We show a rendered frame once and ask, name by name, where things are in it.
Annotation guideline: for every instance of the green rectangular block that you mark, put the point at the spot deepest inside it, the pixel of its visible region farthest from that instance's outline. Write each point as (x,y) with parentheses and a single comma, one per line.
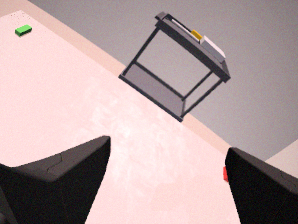
(23,30)

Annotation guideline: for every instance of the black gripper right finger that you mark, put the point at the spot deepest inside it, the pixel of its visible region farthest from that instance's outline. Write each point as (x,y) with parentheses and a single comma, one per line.
(262,193)

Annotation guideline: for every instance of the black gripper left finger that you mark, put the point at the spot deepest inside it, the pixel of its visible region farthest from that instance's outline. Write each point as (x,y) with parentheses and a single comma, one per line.
(59,189)

